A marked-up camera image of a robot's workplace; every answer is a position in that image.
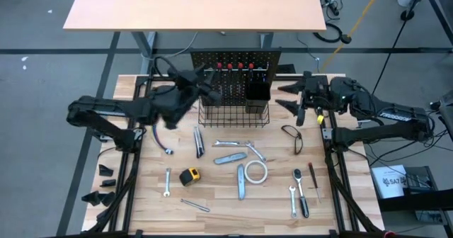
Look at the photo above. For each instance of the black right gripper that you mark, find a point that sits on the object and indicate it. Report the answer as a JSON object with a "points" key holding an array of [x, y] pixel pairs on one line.
{"points": [[316, 94]]}

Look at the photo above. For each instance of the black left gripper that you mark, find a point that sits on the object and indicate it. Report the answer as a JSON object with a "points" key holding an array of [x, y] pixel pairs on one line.
{"points": [[180, 100]]}

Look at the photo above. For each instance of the black red-capped screwdriver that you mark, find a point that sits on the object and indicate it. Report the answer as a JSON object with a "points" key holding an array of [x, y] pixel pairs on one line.
{"points": [[240, 65], [219, 65], [230, 66], [313, 178], [251, 66]]}

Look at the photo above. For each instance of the grey metal utility knife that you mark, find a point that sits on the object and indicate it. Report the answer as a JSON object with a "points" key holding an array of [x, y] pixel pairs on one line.
{"points": [[230, 158], [241, 181]]}

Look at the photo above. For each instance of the yellow black Stanley tape measure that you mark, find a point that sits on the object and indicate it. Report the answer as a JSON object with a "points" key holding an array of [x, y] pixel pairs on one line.
{"points": [[191, 176]]}

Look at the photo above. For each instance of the silver combination wrench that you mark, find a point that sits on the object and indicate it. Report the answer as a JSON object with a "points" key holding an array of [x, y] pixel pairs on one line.
{"points": [[167, 183], [226, 143], [293, 202], [255, 151]]}

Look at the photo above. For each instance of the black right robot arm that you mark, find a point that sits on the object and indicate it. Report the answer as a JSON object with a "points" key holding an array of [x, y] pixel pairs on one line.
{"points": [[396, 117]]}

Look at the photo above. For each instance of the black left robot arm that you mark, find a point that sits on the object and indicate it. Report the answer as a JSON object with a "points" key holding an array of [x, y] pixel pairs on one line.
{"points": [[106, 105]]}

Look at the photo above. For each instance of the black metal pegboard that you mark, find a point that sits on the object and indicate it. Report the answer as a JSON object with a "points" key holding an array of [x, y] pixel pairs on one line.
{"points": [[235, 87]]}

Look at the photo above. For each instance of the black plastic pegboard bin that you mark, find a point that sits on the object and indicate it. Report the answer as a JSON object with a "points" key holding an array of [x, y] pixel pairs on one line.
{"points": [[258, 107]]}

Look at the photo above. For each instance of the black clear safety glasses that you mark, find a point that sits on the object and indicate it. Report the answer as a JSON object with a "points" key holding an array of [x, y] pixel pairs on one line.
{"points": [[298, 134]]}

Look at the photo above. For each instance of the white masking tape roll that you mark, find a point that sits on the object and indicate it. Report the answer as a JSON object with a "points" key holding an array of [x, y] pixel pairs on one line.
{"points": [[266, 171]]}

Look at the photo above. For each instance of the light wooden desk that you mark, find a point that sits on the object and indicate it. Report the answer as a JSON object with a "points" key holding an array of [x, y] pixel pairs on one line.
{"points": [[194, 8]]}

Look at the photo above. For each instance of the thin chrome rod tool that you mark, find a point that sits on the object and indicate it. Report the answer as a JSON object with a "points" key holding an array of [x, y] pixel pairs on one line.
{"points": [[194, 205]]}

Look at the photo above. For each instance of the white printed paper sheet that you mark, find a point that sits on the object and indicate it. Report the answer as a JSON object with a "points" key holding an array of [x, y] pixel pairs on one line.
{"points": [[389, 181]]}

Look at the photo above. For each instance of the black spare gripper finger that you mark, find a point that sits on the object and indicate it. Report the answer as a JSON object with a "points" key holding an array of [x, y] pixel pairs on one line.
{"points": [[92, 198], [105, 171], [108, 198], [108, 183]]}

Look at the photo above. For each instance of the black round stand base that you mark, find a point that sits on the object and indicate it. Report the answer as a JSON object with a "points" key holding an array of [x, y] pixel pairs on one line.
{"points": [[407, 15]]}

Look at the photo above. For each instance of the grey equipment housing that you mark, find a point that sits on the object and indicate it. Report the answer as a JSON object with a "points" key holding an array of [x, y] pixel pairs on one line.
{"points": [[446, 110]]}

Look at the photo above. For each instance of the black side shelf unit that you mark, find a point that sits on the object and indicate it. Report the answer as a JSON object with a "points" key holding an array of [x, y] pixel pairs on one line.
{"points": [[424, 202]]}

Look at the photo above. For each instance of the black aluminium table frame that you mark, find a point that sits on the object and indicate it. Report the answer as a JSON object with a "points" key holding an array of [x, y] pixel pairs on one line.
{"points": [[288, 77]]}

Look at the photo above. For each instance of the black flat base plate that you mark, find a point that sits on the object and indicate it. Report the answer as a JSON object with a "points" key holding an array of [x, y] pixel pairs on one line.
{"points": [[286, 69]]}

